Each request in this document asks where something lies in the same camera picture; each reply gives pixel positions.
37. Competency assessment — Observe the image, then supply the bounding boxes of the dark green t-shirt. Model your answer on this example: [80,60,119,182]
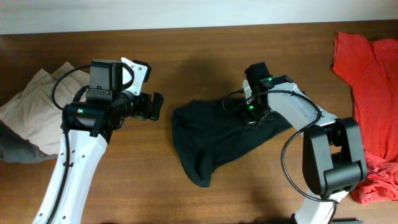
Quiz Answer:
[171,100,292,187]

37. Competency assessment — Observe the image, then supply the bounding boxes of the beige folded trousers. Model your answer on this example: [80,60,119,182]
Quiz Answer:
[1,62,74,155]

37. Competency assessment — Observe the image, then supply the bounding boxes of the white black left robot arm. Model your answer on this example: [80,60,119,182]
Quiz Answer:
[34,58,164,224]

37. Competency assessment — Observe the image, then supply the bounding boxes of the grey folded garment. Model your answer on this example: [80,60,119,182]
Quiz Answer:
[1,121,57,164]

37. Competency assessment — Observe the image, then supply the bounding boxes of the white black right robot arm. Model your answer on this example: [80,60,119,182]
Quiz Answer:
[243,75,368,224]

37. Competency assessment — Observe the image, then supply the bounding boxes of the red t-shirt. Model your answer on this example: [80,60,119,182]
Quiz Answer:
[332,32,397,205]

